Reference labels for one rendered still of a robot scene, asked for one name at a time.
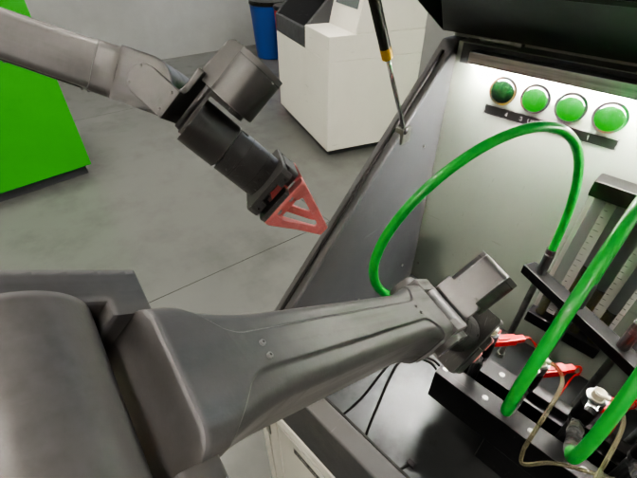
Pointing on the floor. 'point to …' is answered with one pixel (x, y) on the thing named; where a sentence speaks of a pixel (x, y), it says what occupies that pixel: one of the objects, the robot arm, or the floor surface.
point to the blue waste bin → (264, 27)
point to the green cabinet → (35, 129)
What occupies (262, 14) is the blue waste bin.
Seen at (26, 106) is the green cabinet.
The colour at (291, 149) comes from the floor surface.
